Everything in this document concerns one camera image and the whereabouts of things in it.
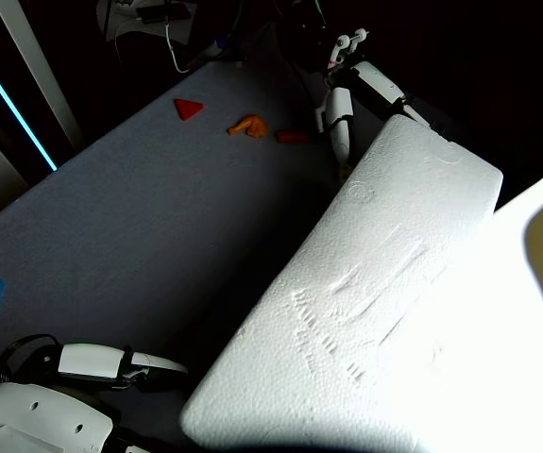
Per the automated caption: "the black flat device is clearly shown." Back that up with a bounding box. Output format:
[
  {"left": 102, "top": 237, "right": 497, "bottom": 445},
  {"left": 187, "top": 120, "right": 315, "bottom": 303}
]
[{"left": 135, "top": 2, "right": 192, "bottom": 25}]

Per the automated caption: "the white cable with plug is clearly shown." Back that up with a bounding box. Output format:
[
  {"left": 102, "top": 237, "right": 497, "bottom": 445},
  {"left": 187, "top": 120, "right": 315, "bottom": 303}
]
[{"left": 162, "top": 22, "right": 193, "bottom": 76}]

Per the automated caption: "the orange toy food piece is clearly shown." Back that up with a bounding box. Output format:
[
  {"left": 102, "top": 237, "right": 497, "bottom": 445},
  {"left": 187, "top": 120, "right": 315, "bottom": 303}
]
[{"left": 226, "top": 113, "right": 269, "bottom": 140}]

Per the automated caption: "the white styrofoam lid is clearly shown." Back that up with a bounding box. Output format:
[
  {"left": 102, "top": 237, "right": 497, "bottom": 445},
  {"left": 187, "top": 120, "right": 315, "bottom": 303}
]
[{"left": 179, "top": 112, "right": 504, "bottom": 453}]

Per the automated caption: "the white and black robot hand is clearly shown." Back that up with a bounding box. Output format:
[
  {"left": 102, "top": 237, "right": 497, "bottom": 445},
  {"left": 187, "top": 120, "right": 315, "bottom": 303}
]
[
  {"left": 314, "top": 86, "right": 355, "bottom": 165},
  {"left": 0, "top": 333, "right": 190, "bottom": 453}
]

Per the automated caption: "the red triangle toy block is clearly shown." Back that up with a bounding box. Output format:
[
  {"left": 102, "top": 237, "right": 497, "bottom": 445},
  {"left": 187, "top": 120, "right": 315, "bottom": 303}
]
[{"left": 173, "top": 97, "right": 205, "bottom": 122}]

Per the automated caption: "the cyan light strip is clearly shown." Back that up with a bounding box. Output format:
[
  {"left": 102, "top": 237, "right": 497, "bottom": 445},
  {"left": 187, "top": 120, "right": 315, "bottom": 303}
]
[{"left": 0, "top": 36, "right": 59, "bottom": 173}]

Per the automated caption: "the white upright post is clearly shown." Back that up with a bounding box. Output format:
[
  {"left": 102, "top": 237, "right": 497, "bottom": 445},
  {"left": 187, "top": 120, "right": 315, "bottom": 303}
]
[{"left": 0, "top": 0, "right": 86, "bottom": 150}]

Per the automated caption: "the red toy food piece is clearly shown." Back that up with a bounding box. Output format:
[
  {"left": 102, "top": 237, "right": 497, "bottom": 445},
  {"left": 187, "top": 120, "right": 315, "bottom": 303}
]
[{"left": 275, "top": 128, "right": 314, "bottom": 145}]

